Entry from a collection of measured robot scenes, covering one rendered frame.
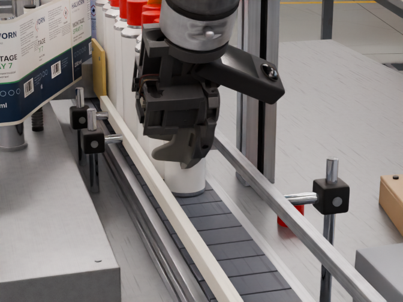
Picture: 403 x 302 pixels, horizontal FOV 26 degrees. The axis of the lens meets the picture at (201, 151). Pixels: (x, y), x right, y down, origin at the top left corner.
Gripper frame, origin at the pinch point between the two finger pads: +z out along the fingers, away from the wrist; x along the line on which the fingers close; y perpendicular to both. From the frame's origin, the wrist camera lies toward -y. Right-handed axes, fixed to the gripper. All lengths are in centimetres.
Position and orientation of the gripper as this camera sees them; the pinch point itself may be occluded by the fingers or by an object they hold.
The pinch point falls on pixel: (190, 158)
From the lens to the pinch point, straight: 103.6
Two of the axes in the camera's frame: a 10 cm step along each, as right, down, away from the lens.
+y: -9.6, 0.9, -2.6
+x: 2.3, 7.4, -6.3
